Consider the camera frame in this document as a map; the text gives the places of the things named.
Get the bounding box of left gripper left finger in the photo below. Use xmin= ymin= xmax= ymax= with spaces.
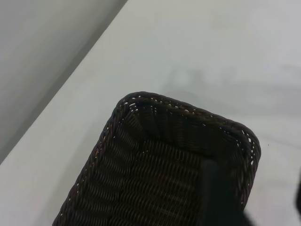
xmin=201 ymin=159 xmax=253 ymax=226

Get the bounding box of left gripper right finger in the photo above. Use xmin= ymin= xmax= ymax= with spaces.
xmin=294 ymin=178 xmax=301 ymax=214

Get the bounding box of dark brown wicker basket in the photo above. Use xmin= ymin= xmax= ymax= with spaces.
xmin=52 ymin=91 xmax=262 ymax=226

